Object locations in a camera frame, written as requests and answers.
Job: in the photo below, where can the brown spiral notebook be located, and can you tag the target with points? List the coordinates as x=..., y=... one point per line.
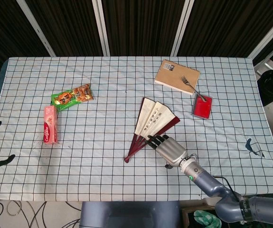
x=172, y=76

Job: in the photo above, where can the cardboard box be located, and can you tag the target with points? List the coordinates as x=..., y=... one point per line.
x=187, y=216

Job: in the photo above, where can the green orange snack bag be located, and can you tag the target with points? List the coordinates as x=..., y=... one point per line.
x=69, y=97

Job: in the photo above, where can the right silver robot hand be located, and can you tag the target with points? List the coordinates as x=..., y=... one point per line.
x=172, y=149

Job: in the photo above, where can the blue-grey robot torso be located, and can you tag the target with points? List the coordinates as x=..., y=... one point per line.
x=129, y=213

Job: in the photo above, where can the white grid-patterned tablecloth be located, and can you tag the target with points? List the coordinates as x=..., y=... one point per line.
x=107, y=142

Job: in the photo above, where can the pink Colgate toothpaste box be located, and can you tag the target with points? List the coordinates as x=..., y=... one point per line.
x=50, y=126

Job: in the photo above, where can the red paper folding fan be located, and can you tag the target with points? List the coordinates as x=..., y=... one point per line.
x=150, y=114

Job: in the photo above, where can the metal fork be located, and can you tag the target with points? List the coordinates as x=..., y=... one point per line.
x=191, y=86

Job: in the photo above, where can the black bin bag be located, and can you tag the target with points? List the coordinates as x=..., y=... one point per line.
x=272, y=85

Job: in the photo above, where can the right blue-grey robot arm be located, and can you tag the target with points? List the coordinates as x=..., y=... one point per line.
x=207, y=183

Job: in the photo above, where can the green white cloth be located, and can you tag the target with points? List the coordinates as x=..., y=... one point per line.
x=206, y=219

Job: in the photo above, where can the red ink pad box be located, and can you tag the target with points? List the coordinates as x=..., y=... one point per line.
x=201, y=109

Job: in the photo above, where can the white partition post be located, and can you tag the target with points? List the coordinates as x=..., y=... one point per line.
x=101, y=28
x=36, y=28
x=263, y=46
x=181, y=28

